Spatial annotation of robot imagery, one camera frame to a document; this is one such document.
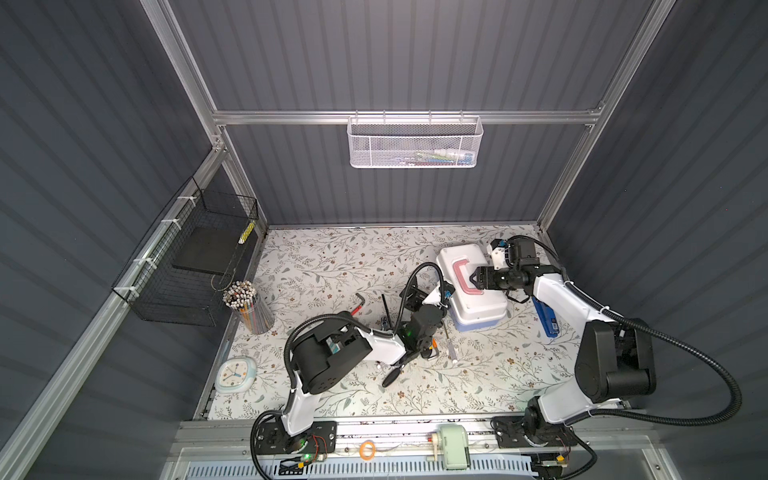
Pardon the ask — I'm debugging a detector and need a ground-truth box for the white blue tool box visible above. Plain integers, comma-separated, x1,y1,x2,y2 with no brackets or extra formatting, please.
437,244,508,332

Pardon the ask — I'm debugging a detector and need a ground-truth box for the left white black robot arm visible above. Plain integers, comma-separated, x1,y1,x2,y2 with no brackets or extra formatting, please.
253,262,455,438

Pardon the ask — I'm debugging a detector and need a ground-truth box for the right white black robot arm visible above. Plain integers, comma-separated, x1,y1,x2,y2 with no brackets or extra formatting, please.
470,235,743,444

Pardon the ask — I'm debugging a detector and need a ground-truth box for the clear small tool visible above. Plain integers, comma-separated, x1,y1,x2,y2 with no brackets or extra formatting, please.
443,325,458,364

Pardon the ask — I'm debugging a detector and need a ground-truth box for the black hex key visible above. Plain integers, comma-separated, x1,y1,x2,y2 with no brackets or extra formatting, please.
380,294,393,331

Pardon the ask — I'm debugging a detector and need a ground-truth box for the mint green device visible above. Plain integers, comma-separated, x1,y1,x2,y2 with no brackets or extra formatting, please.
431,423,470,470

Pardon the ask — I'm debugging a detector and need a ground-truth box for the mint round clock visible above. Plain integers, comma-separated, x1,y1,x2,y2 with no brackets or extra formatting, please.
214,357,257,394

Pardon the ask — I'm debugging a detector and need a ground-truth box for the yellow green marker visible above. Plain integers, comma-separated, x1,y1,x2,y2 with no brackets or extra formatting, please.
238,221,256,245

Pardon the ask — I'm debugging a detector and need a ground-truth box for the black handled screwdriver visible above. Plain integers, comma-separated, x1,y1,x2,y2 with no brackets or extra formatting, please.
382,364,405,388

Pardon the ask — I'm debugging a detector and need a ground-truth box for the red handled hex key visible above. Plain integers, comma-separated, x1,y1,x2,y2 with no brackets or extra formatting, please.
351,293,366,315

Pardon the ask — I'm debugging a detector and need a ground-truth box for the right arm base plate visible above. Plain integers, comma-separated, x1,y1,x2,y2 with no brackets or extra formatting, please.
490,415,577,449

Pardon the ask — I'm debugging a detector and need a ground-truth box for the white wire wall basket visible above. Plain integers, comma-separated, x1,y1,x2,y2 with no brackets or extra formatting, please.
346,113,484,169

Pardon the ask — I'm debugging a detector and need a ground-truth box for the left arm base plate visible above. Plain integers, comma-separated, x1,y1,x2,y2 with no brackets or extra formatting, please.
252,420,338,455

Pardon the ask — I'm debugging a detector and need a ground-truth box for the black wire side basket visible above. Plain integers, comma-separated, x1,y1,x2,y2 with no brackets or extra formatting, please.
112,179,259,327

